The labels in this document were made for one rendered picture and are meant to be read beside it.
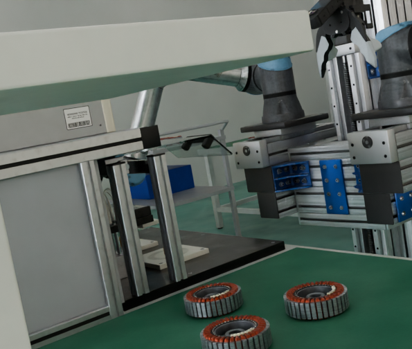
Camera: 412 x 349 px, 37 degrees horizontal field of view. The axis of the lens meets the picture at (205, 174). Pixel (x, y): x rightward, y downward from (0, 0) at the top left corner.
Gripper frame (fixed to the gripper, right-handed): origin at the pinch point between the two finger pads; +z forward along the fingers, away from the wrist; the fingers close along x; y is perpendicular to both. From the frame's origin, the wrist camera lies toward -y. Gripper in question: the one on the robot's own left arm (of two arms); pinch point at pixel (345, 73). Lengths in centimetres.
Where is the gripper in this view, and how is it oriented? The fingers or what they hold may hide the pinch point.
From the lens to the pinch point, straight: 138.4
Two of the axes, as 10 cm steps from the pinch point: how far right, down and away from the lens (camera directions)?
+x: -6.1, 0.2, 7.9
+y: 7.7, -2.1, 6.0
